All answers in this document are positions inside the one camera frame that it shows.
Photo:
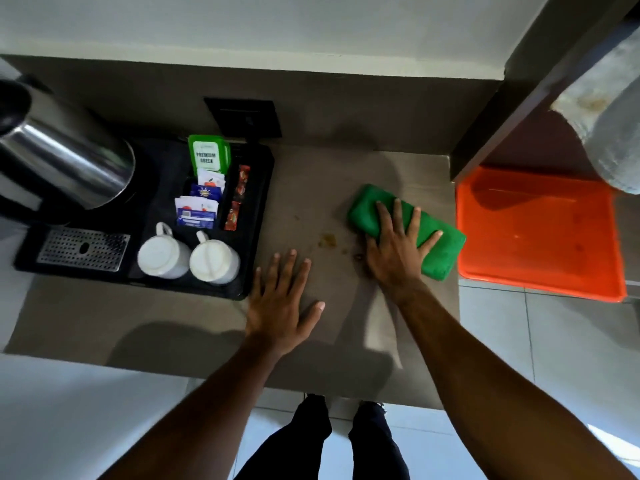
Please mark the white sachet with red print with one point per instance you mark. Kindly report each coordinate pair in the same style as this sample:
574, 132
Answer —
212, 178

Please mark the white and blue sachet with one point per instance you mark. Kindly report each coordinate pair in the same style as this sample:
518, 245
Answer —
196, 212

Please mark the person's right leg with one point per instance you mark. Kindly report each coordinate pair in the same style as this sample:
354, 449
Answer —
377, 444

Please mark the orange plastic tray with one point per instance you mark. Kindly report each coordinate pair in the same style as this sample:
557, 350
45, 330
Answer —
540, 234

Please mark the person's leg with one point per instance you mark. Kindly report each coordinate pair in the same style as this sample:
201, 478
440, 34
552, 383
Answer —
295, 444
377, 444

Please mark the person's left forearm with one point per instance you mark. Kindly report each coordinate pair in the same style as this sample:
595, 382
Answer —
200, 419

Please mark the black wall socket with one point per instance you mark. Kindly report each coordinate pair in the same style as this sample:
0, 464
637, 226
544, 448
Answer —
243, 117

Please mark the person's left hand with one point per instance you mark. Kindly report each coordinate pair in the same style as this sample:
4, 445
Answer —
275, 314

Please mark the person's left middle finger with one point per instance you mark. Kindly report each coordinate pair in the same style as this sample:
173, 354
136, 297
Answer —
288, 274

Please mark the person's right little finger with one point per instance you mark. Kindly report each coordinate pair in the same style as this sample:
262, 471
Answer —
430, 243

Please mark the black serving tray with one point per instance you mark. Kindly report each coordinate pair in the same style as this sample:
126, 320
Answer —
160, 174

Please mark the brown wooden shelf frame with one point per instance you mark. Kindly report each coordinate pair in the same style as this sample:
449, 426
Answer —
530, 89

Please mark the person's left leg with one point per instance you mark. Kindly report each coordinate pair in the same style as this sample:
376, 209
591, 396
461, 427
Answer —
295, 444

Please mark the person's right forearm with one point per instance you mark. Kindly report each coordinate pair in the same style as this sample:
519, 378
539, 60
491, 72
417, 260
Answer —
490, 394

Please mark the green tea packet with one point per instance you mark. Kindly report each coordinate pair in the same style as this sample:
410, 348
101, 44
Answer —
207, 153

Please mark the person's left little finger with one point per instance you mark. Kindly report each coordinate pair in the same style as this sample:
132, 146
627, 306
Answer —
256, 287

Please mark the white ceramic cup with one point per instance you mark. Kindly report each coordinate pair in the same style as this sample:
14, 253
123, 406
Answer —
215, 262
162, 254

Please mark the red coffee sachet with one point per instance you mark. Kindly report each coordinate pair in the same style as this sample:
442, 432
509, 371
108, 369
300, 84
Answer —
243, 182
233, 215

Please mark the person's left thumb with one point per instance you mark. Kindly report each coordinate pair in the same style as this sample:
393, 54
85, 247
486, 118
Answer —
311, 317

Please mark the dark blue sachet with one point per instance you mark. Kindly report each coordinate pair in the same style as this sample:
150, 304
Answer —
204, 191

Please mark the person's right hand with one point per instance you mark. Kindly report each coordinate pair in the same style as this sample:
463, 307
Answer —
395, 259

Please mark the white towel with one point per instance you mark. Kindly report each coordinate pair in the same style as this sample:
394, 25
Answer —
605, 109

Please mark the person's right thumb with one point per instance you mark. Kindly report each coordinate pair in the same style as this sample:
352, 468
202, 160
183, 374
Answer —
371, 249

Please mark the stainless steel kettle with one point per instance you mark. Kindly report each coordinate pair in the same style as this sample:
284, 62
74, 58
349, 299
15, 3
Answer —
65, 154

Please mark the metal drip grate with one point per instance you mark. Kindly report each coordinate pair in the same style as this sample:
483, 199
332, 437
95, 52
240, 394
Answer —
82, 248

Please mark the person's right middle finger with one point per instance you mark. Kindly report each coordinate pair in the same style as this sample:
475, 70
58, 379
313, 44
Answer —
398, 218

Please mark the green cleaning cloth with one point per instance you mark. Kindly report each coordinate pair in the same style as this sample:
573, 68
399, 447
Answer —
442, 249

